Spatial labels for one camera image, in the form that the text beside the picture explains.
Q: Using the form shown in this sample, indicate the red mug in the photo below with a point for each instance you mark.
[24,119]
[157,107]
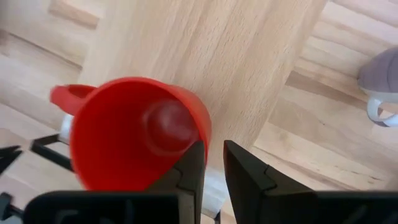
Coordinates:
[118,140]

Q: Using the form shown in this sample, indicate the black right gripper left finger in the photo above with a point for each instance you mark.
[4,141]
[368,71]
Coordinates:
[191,186]

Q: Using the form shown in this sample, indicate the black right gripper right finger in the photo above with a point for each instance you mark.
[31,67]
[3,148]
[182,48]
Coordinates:
[258,196]

